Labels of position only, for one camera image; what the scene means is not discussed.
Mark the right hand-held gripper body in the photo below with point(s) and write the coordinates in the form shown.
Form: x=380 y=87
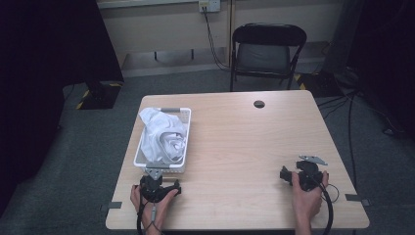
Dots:
x=308 y=174

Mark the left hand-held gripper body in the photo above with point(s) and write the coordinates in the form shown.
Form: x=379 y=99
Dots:
x=152 y=187

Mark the white plastic basket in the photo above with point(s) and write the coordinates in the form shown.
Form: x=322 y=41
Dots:
x=164 y=138

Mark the white cloth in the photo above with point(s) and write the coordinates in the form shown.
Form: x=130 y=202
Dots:
x=163 y=135

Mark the person's left hand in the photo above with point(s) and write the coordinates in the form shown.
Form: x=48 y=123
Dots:
x=153 y=205

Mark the person's right hand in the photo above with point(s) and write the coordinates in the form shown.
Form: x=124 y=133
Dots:
x=306 y=199

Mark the grey tape strip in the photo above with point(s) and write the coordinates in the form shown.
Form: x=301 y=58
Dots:
x=114 y=205
x=357 y=198

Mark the black equipment base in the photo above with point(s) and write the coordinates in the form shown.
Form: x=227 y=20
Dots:
x=98 y=94

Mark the black folding chair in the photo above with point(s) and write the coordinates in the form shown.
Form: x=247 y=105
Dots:
x=266 y=55

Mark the black curtain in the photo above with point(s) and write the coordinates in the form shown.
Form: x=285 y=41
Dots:
x=49 y=81

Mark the white wall socket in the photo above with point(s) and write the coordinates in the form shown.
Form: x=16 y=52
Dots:
x=209 y=5

